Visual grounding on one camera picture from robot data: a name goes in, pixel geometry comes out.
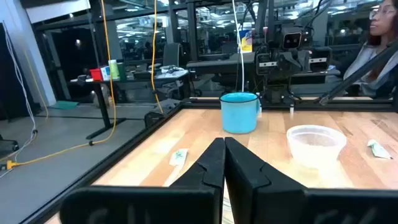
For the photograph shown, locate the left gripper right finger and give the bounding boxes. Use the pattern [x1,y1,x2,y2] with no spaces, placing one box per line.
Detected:
[224,136,398,224]

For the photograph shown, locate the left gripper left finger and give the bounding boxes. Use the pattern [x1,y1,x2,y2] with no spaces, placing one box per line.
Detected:
[58,137,226,224]

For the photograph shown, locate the white stevia packet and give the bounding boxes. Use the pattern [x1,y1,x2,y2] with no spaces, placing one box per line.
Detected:
[169,148,190,167]

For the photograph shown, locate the green-white sweetener packet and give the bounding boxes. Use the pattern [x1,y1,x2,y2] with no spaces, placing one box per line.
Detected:
[366,139,394,161]

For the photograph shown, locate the black diagonal strut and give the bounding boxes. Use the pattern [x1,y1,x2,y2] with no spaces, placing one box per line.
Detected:
[319,40,398,106]

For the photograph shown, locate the person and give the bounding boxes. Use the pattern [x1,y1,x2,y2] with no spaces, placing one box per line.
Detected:
[341,0,398,97]

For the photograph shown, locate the clear plastic bowl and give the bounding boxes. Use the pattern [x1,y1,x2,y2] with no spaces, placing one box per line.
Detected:
[286,124,348,169]

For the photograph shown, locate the wipes canister yellow-blue label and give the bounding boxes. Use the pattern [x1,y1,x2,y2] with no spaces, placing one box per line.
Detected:
[238,22,253,54]

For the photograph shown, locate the blue enamel mug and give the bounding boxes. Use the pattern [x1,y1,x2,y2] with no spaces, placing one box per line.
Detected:
[219,91,262,135]

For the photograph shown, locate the dark workbench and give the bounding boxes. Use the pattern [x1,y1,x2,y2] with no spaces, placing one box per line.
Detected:
[185,52,257,75]

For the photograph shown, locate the dark green container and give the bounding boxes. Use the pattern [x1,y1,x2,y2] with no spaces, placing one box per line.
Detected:
[117,62,127,82]

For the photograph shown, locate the grey office chair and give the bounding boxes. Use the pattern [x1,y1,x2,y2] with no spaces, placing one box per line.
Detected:
[162,42,182,68]

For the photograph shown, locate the light green canister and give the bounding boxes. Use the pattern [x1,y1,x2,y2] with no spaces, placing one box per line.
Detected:
[108,59,120,81]

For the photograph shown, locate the white box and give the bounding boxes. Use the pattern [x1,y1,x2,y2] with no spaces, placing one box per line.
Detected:
[99,65,111,82]

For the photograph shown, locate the red box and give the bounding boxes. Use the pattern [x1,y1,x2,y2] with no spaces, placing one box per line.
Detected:
[90,68,103,82]

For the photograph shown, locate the green floor mat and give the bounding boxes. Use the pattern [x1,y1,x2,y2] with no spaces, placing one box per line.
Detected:
[49,100,80,110]

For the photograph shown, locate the black chair base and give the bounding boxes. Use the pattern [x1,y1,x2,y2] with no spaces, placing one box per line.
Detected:
[0,134,20,158]

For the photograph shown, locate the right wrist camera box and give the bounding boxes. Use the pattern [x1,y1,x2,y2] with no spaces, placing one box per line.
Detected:
[281,27,304,50]

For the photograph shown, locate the white hanging cable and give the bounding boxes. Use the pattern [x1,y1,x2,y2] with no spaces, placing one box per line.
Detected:
[231,0,246,93]

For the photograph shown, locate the black frame handle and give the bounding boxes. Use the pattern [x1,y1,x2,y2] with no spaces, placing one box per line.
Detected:
[144,110,167,128]

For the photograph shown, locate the long yellow cable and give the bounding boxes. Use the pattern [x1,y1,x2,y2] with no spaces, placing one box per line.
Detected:
[6,0,118,170]

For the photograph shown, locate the yellow hanging cable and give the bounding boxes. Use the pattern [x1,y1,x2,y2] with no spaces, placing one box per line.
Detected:
[150,0,164,114]

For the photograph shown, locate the thin white cable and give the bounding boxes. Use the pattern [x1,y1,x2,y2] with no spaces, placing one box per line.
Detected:
[0,20,39,180]

